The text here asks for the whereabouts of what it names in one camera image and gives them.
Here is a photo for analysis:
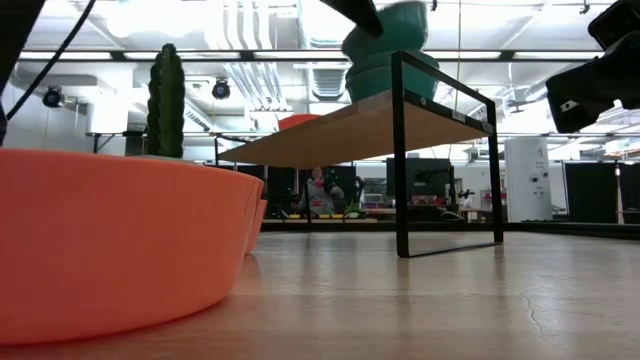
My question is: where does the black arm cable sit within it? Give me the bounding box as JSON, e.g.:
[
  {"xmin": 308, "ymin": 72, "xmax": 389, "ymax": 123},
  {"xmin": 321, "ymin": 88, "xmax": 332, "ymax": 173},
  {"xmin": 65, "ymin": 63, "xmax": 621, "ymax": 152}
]
[{"xmin": 3, "ymin": 0, "xmax": 97, "ymax": 122}]

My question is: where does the person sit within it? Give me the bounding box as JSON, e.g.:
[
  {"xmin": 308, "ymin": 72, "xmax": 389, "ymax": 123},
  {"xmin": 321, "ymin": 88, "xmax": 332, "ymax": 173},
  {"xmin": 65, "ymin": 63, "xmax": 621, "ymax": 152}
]
[{"xmin": 298, "ymin": 166, "xmax": 346, "ymax": 217}]

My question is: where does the patterned teal mini bowl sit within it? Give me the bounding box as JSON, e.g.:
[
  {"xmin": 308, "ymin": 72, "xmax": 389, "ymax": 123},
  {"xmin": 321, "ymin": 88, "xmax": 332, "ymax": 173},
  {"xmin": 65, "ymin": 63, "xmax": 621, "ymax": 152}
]
[
  {"xmin": 341, "ymin": 0, "xmax": 431, "ymax": 69},
  {"xmin": 343, "ymin": 49, "xmax": 442, "ymax": 105}
]

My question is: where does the orange mini bowl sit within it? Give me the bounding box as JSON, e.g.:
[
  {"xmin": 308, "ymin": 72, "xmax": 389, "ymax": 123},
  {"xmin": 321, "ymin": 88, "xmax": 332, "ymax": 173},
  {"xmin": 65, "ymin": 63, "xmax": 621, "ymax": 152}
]
[
  {"xmin": 277, "ymin": 113, "xmax": 322, "ymax": 133},
  {"xmin": 0, "ymin": 147, "xmax": 265, "ymax": 347},
  {"xmin": 243, "ymin": 198, "xmax": 269, "ymax": 255}
]

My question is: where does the black metal table frame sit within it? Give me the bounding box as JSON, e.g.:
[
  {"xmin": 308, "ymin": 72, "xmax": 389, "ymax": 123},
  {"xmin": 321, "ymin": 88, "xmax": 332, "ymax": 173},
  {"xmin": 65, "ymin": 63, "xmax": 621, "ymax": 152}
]
[{"xmin": 259, "ymin": 217, "xmax": 640, "ymax": 241}]

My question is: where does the black ceiling spotlight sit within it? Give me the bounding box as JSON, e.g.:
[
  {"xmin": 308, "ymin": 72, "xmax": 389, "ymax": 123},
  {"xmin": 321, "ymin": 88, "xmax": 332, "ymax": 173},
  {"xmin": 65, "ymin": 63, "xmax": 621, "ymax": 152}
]
[
  {"xmin": 41, "ymin": 85, "xmax": 65, "ymax": 109},
  {"xmin": 210, "ymin": 77, "xmax": 232, "ymax": 101}
]

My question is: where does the wooden shelf with black frame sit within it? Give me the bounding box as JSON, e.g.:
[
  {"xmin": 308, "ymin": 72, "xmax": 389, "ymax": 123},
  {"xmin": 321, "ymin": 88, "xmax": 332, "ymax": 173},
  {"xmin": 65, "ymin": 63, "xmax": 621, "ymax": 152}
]
[{"xmin": 214, "ymin": 49, "xmax": 505, "ymax": 259}]

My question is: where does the black partition panel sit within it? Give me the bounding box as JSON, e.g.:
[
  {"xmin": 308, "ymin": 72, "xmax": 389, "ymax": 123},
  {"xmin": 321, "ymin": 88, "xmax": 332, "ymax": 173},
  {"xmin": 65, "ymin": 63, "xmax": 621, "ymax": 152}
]
[{"xmin": 564, "ymin": 161, "xmax": 620, "ymax": 224}]

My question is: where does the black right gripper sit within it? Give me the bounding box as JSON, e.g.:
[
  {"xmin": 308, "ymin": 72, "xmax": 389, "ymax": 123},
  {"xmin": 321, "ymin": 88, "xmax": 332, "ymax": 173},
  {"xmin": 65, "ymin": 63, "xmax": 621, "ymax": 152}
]
[{"xmin": 544, "ymin": 29, "xmax": 640, "ymax": 135}]

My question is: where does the black monitor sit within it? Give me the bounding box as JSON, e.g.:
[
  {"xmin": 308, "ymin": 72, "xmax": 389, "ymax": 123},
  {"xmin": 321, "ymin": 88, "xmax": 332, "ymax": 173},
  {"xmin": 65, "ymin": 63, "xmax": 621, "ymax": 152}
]
[{"xmin": 385, "ymin": 157, "xmax": 454, "ymax": 202}]

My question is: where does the white cabinet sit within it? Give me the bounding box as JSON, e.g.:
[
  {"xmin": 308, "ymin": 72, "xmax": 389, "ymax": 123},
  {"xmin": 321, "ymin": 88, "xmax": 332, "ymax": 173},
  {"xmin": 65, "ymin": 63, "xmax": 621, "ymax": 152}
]
[{"xmin": 503, "ymin": 136, "xmax": 552, "ymax": 223}]

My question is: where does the green cactus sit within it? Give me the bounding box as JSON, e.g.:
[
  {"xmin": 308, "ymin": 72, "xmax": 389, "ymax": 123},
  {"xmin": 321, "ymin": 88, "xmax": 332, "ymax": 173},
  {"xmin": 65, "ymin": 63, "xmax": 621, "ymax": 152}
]
[{"xmin": 145, "ymin": 42, "xmax": 187, "ymax": 160}]

